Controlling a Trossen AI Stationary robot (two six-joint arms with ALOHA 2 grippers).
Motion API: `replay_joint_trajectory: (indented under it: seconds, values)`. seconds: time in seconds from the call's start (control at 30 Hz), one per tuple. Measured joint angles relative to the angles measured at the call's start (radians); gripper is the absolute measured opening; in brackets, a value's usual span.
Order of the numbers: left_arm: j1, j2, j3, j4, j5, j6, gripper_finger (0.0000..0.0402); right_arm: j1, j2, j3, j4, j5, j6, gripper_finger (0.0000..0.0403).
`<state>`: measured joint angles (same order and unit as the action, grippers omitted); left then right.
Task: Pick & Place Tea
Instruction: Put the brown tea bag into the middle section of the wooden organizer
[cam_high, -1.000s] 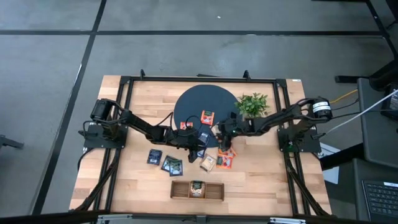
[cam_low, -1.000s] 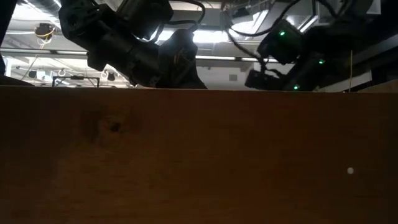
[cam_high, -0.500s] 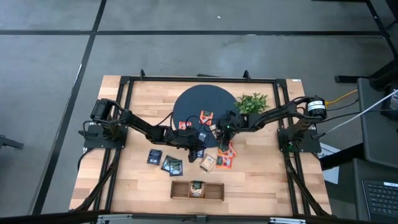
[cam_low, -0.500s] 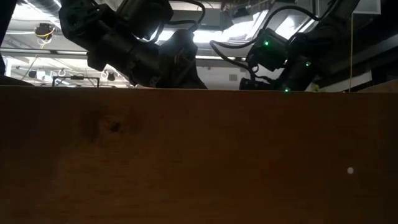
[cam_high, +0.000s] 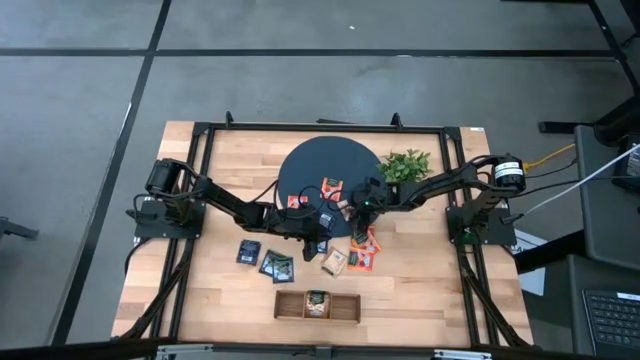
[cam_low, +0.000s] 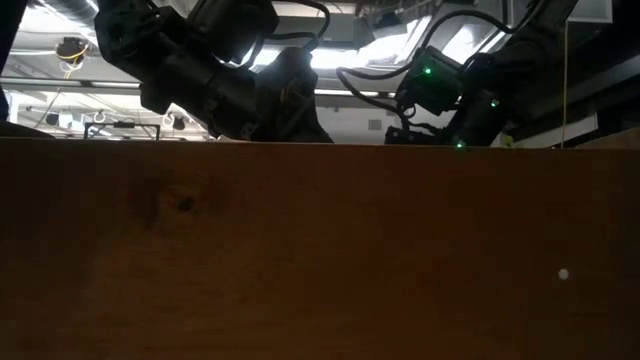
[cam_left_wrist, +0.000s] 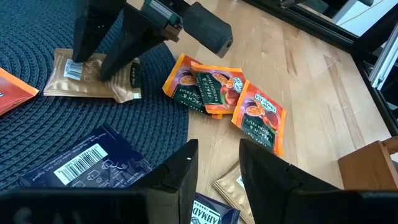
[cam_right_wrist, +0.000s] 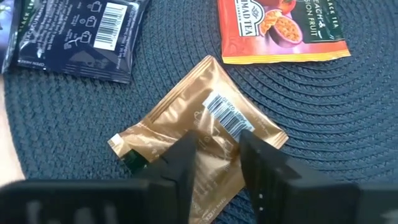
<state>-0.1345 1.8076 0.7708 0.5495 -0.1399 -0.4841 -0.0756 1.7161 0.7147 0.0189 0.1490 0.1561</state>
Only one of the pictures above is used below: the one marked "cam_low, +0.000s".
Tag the wooden three-compartment tray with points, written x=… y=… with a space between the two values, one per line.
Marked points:
x=320 y=250

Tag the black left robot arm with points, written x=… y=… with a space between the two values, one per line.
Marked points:
x=175 y=65

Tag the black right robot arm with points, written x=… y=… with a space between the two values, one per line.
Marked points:
x=530 y=60

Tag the potted green artificial plant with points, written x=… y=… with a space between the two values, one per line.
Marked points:
x=508 y=141

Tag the long ceiling light bar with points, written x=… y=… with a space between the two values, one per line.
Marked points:
x=125 y=85

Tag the black background rig frame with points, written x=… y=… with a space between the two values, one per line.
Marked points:
x=122 y=125

